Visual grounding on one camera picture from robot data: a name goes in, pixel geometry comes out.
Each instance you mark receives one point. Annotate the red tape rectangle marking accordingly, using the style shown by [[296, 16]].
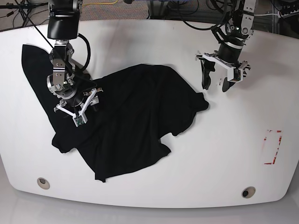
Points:
[[271, 144]]

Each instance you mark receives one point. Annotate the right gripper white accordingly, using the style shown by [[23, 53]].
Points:
[[76, 103]]

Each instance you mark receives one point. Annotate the black T-shirt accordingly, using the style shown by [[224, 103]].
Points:
[[138, 106]]

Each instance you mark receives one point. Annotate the right table cable grommet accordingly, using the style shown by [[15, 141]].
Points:
[[248, 192]]

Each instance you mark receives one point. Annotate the left table cable grommet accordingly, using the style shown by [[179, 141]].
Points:
[[43, 183]]

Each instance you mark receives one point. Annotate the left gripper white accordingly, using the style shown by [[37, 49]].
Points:
[[235, 72]]

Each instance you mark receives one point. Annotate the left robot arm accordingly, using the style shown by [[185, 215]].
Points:
[[238, 28]]

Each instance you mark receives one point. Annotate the black tripod stand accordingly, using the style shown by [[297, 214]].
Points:
[[26, 6]]

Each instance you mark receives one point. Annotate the table cable grommet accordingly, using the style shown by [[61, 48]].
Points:
[[43, 183], [248, 192]]

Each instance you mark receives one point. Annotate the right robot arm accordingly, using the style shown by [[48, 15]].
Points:
[[66, 79]]

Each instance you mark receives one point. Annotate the white power strip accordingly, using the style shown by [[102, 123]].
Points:
[[288, 11]]

